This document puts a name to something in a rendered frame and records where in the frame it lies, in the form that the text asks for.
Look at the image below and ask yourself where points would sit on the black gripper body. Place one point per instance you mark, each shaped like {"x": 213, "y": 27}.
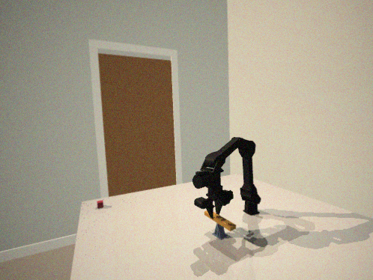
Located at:
{"x": 207, "y": 202}

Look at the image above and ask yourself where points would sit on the orange bar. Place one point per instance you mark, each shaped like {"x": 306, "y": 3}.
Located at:
{"x": 221, "y": 221}

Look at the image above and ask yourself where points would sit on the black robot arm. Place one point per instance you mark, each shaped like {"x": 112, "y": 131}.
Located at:
{"x": 212, "y": 175}

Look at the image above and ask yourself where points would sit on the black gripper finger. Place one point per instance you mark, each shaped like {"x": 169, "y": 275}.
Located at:
{"x": 210, "y": 210}
{"x": 218, "y": 207}

